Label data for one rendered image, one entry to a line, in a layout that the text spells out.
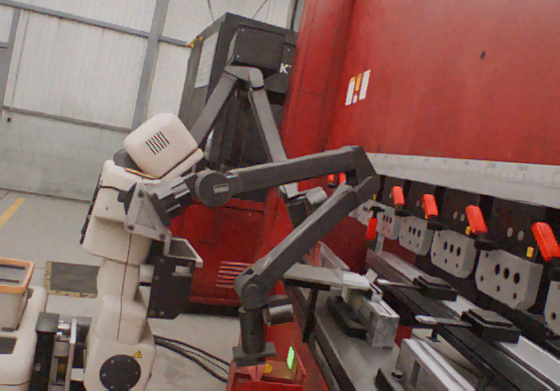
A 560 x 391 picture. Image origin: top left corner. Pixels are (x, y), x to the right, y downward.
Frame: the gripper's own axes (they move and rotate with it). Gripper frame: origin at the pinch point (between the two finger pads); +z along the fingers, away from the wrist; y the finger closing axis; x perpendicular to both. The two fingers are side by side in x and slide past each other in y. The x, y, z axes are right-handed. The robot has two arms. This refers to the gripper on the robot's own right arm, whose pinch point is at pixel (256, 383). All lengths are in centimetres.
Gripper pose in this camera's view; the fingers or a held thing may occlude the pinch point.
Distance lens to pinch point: 129.3
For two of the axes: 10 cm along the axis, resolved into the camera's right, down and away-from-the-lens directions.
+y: 9.9, -0.8, 1.5
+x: -1.6, -0.8, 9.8
